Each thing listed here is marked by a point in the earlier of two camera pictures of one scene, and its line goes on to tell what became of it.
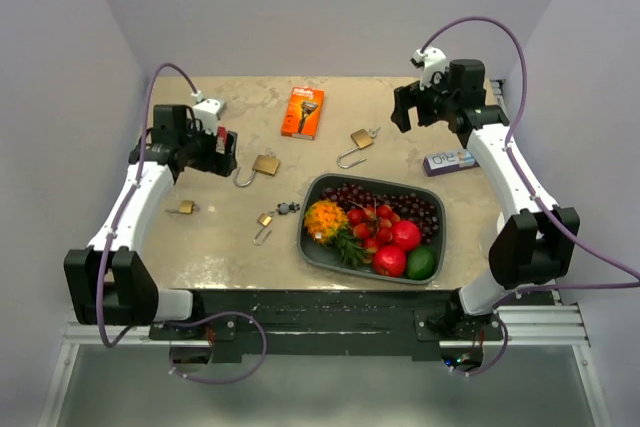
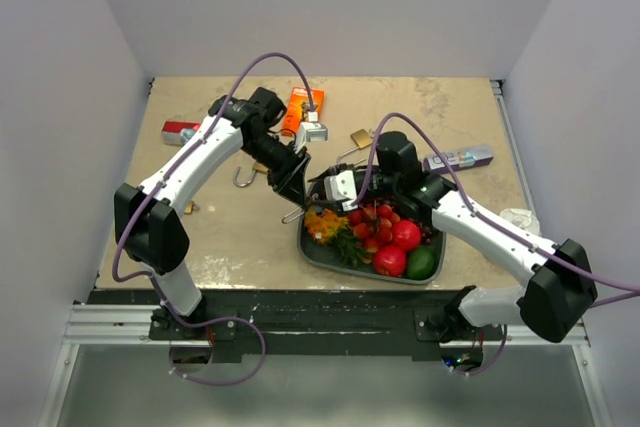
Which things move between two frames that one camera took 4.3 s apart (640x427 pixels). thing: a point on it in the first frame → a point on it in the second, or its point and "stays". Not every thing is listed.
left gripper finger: [231, 143] → [300, 200]
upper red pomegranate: [406, 235] stays
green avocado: [421, 263] stays
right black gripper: [412, 96] → [329, 203]
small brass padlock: [188, 207] stays
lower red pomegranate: [390, 260] stays
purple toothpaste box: [444, 161] stays
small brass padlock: [264, 220] → [290, 213]
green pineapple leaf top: [349, 247] stays
